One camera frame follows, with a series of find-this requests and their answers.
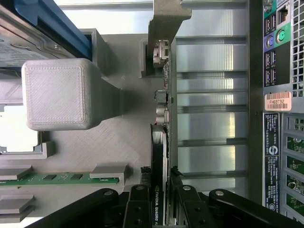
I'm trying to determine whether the grey printed parts rack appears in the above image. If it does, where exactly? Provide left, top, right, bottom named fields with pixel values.
left=0, top=28, right=178, bottom=228

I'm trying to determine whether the green RAM stick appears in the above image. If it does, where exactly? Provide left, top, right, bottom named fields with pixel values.
left=0, top=172, right=119, bottom=187

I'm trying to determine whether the silver CPU chip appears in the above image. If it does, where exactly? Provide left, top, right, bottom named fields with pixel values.
left=0, top=104, right=41, bottom=154

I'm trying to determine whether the open black PC case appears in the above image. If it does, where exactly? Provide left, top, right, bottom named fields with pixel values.
left=247, top=0, right=304, bottom=223

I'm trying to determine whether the hard disk with blue bracket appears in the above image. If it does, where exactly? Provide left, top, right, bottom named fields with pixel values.
left=0, top=0, right=94, bottom=71

